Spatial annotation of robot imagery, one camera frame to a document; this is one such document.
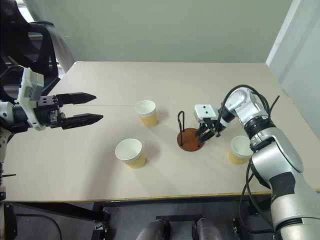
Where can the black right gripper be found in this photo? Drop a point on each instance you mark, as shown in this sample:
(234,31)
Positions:
(212,125)

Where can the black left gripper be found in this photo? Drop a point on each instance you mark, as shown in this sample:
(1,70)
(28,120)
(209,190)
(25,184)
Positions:
(48,110)

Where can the tan ribbed paper cup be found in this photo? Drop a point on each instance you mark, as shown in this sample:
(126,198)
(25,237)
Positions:
(148,117)
(236,155)
(132,157)

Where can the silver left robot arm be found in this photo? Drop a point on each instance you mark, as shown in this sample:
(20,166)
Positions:
(6,112)

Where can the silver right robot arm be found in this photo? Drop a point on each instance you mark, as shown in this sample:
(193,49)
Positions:
(282,150)

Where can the grey white curtain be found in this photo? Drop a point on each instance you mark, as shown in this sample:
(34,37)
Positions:
(60,37)

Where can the black mesh office chair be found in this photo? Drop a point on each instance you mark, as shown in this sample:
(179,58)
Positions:
(25,50)

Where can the dark rounded shape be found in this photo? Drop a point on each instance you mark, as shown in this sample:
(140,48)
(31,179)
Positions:
(152,231)
(206,230)

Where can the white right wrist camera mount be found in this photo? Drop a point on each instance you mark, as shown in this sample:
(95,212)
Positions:
(205,111)

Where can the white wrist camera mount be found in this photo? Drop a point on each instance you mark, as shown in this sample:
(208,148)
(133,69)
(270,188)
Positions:
(28,95)
(205,111)

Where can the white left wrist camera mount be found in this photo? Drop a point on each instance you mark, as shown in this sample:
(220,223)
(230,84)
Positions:
(28,95)

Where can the black table frame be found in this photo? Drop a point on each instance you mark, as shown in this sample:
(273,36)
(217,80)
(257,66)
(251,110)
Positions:
(62,210)

